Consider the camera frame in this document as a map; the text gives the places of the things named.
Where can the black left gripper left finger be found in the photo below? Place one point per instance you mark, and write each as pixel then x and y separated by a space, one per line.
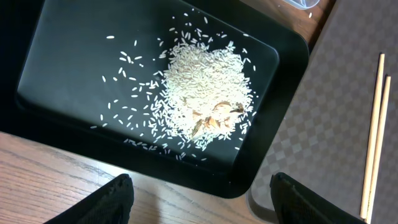
pixel 110 204

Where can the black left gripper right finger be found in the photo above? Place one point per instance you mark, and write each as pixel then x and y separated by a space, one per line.
pixel 294 203

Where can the pile of rice grains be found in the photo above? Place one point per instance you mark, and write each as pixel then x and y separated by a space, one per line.
pixel 182 87

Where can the wooden chopstick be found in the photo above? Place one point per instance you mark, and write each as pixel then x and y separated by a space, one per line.
pixel 372 138
pixel 378 149

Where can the clear plastic waste bin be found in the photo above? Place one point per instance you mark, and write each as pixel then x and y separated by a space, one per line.
pixel 302 4

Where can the brown plastic serving tray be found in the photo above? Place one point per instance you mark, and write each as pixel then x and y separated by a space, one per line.
pixel 323 139

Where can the black plastic tray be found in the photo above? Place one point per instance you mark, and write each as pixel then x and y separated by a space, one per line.
pixel 82 75

